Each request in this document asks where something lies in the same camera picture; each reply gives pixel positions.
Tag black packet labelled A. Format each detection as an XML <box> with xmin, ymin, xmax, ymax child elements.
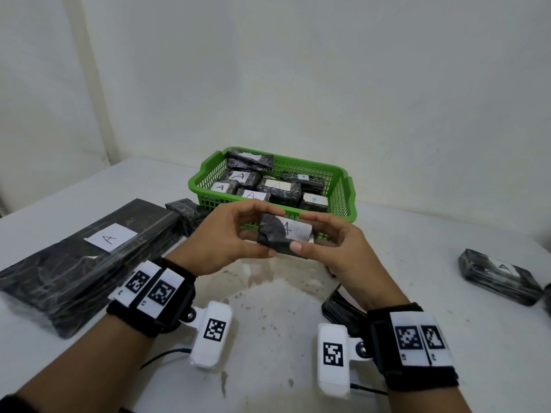
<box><xmin>226</xmin><ymin>169</ymin><xmax>262</xmax><ymax>189</ymax></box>

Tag person's left hand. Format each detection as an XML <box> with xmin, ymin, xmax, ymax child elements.
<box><xmin>165</xmin><ymin>200</ymin><xmax>287</xmax><ymax>278</ymax></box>

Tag green plastic mesh basket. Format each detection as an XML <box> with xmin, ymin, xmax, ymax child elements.
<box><xmin>188</xmin><ymin>146</ymin><xmax>358</xmax><ymax>241</ymax></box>

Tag black left wristband with markers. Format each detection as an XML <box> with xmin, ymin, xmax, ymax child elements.
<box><xmin>106</xmin><ymin>256</ymin><xmax>197</xmax><ymax>338</ymax></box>

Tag small black packet with label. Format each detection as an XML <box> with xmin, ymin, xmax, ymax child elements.
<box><xmin>257</xmin><ymin>213</ymin><xmax>316</xmax><ymax>256</ymax></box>

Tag black left camera cable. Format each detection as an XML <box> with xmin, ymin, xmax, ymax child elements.
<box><xmin>139</xmin><ymin>349</ymin><xmax>192</xmax><ymax>369</ymax></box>

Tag person's right hand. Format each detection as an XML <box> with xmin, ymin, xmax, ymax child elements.
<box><xmin>289</xmin><ymin>212</ymin><xmax>403</xmax><ymax>313</ymax></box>

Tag long black packet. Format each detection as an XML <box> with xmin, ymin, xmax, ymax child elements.
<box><xmin>282</xmin><ymin>172</ymin><xmax>327</xmax><ymax>195</ymax></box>

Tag pile of black packets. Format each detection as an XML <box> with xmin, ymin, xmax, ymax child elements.
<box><xmin>0</xmin><ymin>198</ymin><xmax>367</xmax><ymax>339</ymax></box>

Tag black wristband with markers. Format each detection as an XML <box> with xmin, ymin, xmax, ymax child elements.
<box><xmin>106</xmin><ymin>256</ymin><xmax>197</xmax><ymax>338</ymax></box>
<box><xmin>366</xmin><ymin>302</ymin><xmax>460</xmax><ymax>392</ymax></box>

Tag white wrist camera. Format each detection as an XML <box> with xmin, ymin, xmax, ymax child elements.
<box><xmin>317</xmin><ymin>323</ymin><xmax>373</xmax><ymax>399</ymax></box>
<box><xmin>185</xmin><ymin>301</ymin><xmax>233</xmax><ymax>369</ymax></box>

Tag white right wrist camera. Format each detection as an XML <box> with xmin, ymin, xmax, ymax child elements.
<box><xmin>317</xmin><ymin>323</ymin><xmax>373</xmax><ymax>399</ymax></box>

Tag black right wristband with markers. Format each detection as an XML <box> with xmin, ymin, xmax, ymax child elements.
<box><xmin>366</xmin><ymin>302</ymin><xmax>460</xmax><ymax>392</ymax></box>

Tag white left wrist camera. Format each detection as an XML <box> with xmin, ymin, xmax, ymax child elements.
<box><xmin>185</xmin><ymin>301</ymin><xmax>233</xmax><ymax>369</ymax></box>

